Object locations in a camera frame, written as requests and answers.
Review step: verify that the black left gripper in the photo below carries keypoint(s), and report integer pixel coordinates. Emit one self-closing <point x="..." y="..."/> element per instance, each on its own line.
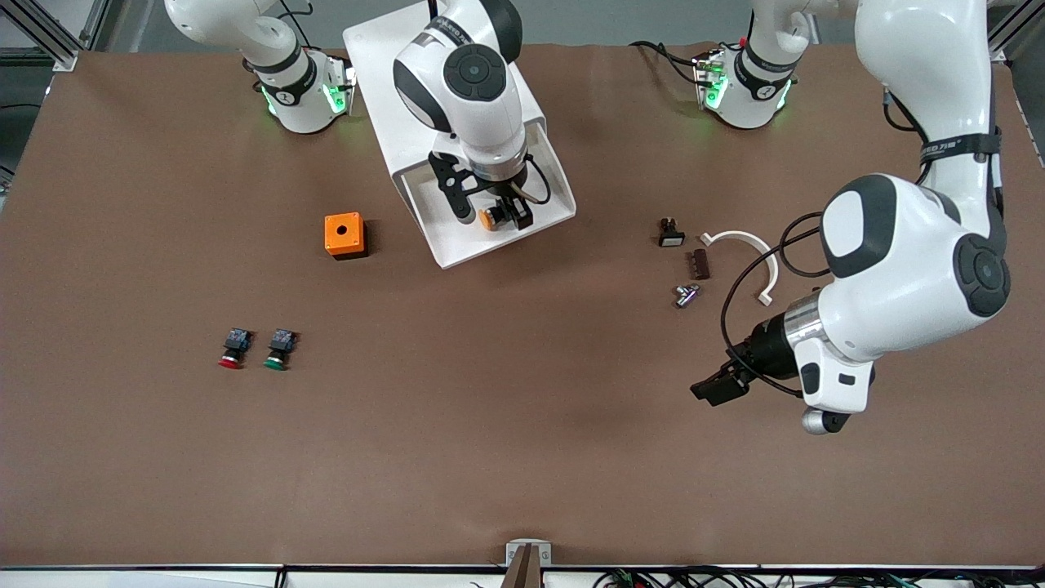
<point x="766" y="347"/>

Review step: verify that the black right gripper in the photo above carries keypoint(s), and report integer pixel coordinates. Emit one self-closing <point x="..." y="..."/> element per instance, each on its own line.
<point x="514" y="207"/>

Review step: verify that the yellow push button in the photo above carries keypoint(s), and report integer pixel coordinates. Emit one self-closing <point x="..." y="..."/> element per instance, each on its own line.
<point x="490" y="219"/>

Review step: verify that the white plastic drawer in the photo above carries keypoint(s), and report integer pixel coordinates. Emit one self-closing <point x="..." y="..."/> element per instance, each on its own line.
<point x="465" y="242"/>

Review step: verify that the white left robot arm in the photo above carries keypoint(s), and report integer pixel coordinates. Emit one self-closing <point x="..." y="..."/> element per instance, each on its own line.
<point x="906" y="237"/>

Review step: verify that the white drawer cabinet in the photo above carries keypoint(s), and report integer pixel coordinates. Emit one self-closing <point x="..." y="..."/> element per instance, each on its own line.
<point x="384" y="82"/>

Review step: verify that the green push button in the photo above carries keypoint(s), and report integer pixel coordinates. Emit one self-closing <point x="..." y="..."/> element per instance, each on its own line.
<point x="280" y="349"/>

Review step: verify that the red push button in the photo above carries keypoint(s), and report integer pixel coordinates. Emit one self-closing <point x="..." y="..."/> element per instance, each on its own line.
<point x="234" y="347"/>

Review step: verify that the silver metal connector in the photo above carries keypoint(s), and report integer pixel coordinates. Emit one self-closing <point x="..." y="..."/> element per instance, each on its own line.
<point x="687" y="296"/>

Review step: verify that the dark brown terminal block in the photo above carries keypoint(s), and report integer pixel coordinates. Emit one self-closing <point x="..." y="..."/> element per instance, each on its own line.
<point x="700" y="264"/>

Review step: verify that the white curved plastic clip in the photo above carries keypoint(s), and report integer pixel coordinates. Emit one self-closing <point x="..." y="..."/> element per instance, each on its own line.
<point x="771" y="265"/>

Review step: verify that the black switch with white face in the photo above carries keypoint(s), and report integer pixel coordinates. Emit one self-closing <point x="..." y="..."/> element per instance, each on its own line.
<point x="671" y="235"/>

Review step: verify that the orange button enclosure box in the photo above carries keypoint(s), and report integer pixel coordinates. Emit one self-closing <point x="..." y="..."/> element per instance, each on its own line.
<point x="343" y="233"/>

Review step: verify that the grey metal bracket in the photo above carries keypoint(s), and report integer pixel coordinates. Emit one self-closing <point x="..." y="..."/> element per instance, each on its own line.
<point x="528" y="551"/>

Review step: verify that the brown pointed post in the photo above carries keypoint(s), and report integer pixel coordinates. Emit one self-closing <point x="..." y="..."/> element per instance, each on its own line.
<point x="522" y="576"/>

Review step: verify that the aluminium frame profile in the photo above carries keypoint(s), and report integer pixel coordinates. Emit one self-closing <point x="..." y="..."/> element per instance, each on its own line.
<point x="57" y="47"/>
<point x="1020" y="24"/>

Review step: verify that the white table edge rail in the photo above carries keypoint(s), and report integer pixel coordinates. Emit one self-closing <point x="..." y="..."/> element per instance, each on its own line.
<point x="163" y="580"/>

